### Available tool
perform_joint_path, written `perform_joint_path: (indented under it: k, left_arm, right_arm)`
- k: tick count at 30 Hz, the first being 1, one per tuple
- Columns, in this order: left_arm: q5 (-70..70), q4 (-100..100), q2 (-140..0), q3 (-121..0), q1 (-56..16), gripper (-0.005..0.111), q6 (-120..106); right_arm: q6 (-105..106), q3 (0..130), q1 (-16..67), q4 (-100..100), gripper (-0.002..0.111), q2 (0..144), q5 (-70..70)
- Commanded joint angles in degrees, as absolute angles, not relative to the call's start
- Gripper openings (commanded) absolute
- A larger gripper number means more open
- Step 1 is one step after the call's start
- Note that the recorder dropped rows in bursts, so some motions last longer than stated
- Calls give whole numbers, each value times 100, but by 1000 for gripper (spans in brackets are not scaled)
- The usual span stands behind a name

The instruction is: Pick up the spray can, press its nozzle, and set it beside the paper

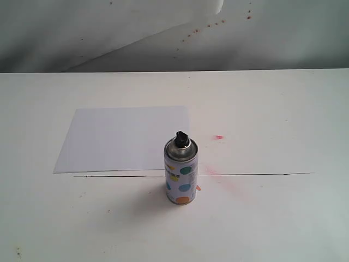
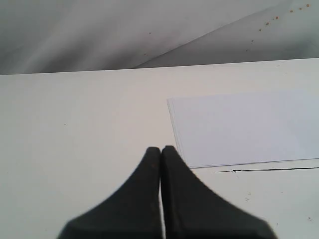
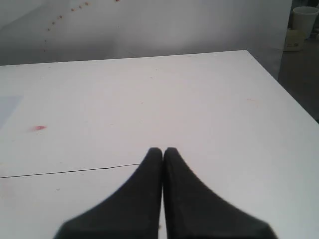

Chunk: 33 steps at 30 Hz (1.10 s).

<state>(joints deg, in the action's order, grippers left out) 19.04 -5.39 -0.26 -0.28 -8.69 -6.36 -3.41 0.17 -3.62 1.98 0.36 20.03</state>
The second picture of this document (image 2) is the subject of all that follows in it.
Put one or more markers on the white backdrop cloth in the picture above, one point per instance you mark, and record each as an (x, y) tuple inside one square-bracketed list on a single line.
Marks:
[(44, 36)]

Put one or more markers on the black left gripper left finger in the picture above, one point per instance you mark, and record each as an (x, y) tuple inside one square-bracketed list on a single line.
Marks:
[(132, 212)]

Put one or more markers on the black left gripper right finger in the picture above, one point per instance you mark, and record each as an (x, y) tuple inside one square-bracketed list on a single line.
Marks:
[(193, 211)]

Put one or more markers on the white paper sheet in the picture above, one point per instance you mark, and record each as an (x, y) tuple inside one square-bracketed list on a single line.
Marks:
[(246, 128)]

